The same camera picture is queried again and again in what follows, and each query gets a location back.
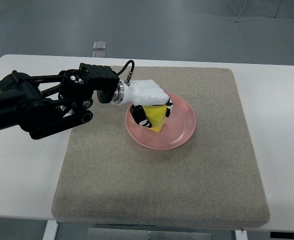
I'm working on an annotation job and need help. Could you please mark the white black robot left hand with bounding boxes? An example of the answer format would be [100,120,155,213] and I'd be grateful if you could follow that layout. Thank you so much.
[111,79,173,129]

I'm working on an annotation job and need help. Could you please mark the yellow foam block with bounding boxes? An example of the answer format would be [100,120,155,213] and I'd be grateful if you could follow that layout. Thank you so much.
[142,105,167,133]

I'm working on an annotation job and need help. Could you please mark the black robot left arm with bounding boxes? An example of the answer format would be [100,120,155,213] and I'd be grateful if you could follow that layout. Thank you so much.
[0,60,135,140]

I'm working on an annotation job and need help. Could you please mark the pink plate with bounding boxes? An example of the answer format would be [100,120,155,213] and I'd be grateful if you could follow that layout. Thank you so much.
[125,93,197,150]

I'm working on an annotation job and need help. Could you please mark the clear floor outlet cover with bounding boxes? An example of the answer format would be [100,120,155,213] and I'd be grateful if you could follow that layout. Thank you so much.
[93,41,107,50]

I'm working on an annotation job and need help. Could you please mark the beige fabric mat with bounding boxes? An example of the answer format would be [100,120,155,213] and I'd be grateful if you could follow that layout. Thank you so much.
[51,66,270,229]

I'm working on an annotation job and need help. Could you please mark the metal chair legs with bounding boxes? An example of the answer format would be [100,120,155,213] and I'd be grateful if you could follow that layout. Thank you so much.
[235,0,294,23]

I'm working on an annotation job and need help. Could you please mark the grey metal base plate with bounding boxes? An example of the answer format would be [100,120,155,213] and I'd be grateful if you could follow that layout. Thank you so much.
[87,228,212,240]

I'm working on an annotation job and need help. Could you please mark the white table leg frame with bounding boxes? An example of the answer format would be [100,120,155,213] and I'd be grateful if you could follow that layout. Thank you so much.
[42,220,59,240]

